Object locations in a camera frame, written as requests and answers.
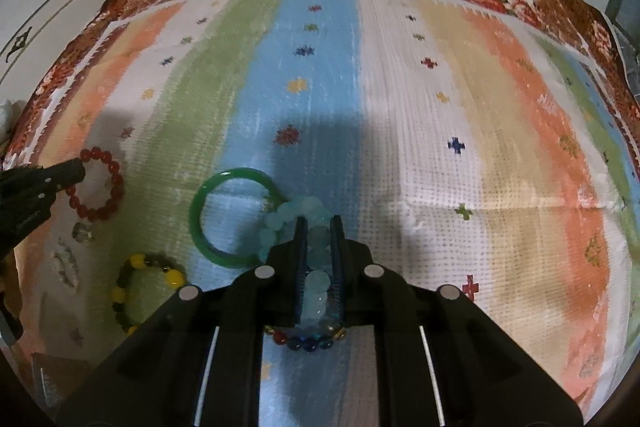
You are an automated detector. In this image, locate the white bed headboard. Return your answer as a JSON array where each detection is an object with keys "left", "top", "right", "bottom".
[{"left": 1, "top": 0, "right": 105, "bottom": 100}]

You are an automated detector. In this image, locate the multicolour glass bead bracelet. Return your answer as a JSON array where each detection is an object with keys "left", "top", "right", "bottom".
[{"left": 264, "top": 319, "right": 350, "bottom": 353}]

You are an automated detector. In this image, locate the striped colourful mat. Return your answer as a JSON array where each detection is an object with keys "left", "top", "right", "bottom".
[{"left": 6, "top": 0, "right": 639, "bottom": 417}]

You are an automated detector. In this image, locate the dark red bead bracelet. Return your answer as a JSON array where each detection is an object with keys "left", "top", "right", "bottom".
[{"left": 64, "top": 146, "right": 126, "bottom": 223}]

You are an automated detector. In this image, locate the green jade bangle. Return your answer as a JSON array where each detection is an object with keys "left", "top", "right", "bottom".
[{"left": 188, "top": 166, "right": 288, "bottom": 269}]

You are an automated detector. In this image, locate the pastel white charm bracelet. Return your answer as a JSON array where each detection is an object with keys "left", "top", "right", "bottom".
[{"left": 49, "top": 221, "right": 97, "bottom": 291}]

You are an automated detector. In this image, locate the yellow and dark bead bracelet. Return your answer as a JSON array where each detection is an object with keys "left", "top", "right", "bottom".
[{"left": 110, "top": 251, "right": 188, "bottom": 335}]

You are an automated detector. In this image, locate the light aqua bead bracelet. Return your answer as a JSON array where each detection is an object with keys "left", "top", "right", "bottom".
[{"left": 257, "top": 195, "right": 334, "bottom": 323}]

